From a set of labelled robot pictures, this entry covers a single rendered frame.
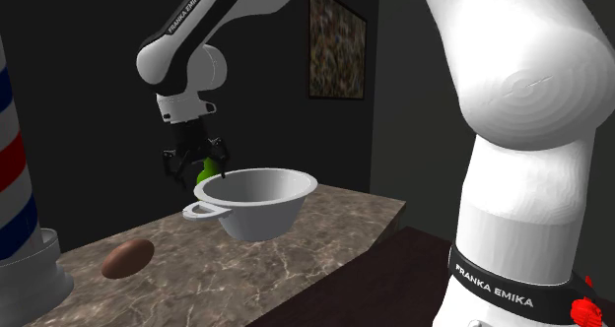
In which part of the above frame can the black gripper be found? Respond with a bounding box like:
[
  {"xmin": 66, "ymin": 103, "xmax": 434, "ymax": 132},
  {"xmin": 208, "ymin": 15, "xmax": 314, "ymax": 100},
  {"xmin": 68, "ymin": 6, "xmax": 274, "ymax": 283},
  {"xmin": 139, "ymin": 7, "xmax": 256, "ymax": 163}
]
[{"xmin": 162, "ymin": 117, "xmax": 232, "ymax": 190}]

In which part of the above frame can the green pear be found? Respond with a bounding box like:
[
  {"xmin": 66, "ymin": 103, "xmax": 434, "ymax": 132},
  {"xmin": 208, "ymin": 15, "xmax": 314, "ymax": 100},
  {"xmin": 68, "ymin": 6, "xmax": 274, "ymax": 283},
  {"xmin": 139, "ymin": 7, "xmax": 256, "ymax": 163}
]
[{"xmin": 196, "ymin": 157, "xmax": 219, "ymax": 186}]

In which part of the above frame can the brown egg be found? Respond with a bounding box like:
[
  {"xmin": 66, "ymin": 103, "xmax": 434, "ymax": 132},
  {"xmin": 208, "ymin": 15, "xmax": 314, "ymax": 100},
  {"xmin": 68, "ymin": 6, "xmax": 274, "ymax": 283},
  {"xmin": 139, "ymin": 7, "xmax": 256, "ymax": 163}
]
[{"xmin": 101, "ymin": 238, "xmax": 157, "ymax": 281}]

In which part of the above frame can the red white blue striped pole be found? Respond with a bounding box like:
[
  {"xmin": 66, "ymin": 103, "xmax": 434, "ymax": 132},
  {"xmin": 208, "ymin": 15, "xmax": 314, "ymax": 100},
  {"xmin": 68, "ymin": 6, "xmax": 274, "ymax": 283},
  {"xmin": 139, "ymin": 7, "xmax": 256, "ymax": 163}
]
[{"xmin": 0, "ymin": 32, "xmax": 76, "ymax": 327}]

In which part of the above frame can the dark robot stand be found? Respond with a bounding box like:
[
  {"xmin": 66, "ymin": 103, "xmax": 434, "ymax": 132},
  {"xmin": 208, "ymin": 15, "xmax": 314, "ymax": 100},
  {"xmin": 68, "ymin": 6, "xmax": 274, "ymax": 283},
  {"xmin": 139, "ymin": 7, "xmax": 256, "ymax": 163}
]
[{"xmin": 245, "ymin": 225, "xmax": 615, "ymax": 327}]

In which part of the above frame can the white bowl with handle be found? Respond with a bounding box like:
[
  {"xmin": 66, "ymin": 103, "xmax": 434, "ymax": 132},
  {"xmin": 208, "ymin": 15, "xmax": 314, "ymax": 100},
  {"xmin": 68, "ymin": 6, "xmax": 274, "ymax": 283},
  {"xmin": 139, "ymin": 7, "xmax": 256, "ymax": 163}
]
[{"xmin": 181, "ymin": 166, "xmax": 319, "ymax": 243}]

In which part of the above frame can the dark framed wall picture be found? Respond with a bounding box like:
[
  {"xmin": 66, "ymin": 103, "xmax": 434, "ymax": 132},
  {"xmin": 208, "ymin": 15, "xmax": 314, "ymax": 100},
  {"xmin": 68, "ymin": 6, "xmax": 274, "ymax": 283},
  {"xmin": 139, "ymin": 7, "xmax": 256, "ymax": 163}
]
[{"xmin": 307, "ymin": 0, "xmax": 369, "ymax": 102}]

